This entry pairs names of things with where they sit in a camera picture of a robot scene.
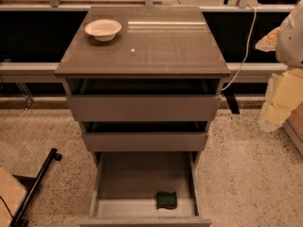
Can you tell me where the grey drawer cabinet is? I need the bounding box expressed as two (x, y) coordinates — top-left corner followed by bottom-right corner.
(54, 5), (231, 227)

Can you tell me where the wooden board lower left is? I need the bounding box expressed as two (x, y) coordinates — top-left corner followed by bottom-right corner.
(0, 166), (27, 227)

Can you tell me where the top grey drawer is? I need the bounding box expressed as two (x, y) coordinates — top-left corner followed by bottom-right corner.
(67, 79), (221, 122)

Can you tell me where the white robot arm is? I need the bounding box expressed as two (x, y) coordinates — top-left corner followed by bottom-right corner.
(255, 0), (303, 132)

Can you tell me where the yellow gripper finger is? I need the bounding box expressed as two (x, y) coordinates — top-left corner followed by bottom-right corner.
(255, 27), (280, 52)
(258, 67), (303, 132)

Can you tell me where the white bowl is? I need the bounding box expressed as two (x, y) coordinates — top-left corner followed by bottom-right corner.
(84, 19), (122, 42)

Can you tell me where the middle grey drawer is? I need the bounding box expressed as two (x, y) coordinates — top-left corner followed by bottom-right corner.
(82, 121), (208, 152)

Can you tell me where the black metal stand leg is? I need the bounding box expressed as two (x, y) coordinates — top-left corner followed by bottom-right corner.
(9, 148), (62, 227)

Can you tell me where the wooden crate at right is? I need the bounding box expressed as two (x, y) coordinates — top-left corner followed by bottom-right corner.
(283, 102), (303, 156)

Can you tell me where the bottom grey open drawer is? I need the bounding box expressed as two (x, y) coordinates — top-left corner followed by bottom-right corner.
(80, 151), (211, 227)

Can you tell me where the black bracket under rail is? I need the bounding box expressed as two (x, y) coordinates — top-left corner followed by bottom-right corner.
(223, 85), (240, 114)

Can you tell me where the grey metal rail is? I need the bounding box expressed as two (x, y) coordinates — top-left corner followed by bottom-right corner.
(0, 62), (287, 83)

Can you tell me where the green sponge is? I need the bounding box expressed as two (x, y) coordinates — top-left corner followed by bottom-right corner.
(156, 191), (177, 210)

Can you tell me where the white cable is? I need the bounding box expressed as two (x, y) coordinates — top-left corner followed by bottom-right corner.
(221, 4), (258, 92)

